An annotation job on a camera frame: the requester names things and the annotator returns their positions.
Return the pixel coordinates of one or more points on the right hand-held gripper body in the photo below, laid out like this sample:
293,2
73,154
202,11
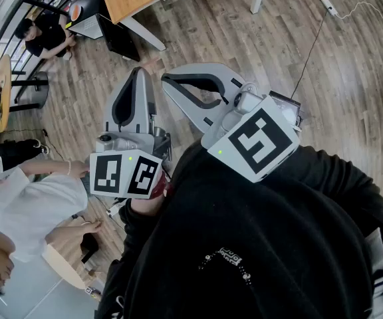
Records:
261,141

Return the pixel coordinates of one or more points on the black metal railing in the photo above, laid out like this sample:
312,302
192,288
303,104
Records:
45,6

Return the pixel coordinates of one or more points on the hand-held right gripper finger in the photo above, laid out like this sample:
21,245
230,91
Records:
191,111
208,69

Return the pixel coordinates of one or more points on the orange toy food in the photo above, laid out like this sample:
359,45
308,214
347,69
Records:
76,12

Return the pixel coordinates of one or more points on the small black display device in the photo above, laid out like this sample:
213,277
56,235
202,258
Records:
284,106

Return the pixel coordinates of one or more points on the black pedestal table base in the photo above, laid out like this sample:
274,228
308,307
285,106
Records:
40,90

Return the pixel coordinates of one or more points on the white power strip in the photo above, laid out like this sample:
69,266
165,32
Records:
328,5

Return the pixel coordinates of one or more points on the black flat panel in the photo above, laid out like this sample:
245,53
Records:
118,38

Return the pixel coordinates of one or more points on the person's left forearm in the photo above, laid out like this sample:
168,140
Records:
145,206

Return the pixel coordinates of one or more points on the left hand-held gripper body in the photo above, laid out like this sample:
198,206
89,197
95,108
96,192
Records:
125,174

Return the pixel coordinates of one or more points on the black storage box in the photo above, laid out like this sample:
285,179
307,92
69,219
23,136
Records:
90,5

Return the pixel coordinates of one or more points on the pale round table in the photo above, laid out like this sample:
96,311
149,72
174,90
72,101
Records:
62,266

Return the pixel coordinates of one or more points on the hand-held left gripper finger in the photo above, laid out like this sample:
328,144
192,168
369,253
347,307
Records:
109,118
146,105

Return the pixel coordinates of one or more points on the small patterned block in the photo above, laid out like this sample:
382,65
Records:
92,293

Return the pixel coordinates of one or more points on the round wooden side table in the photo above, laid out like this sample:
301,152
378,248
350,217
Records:
3,91

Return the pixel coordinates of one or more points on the person's right forearm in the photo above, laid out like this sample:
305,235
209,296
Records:
328,168

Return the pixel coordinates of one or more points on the person's black sweater torso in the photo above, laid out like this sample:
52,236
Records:
244,228

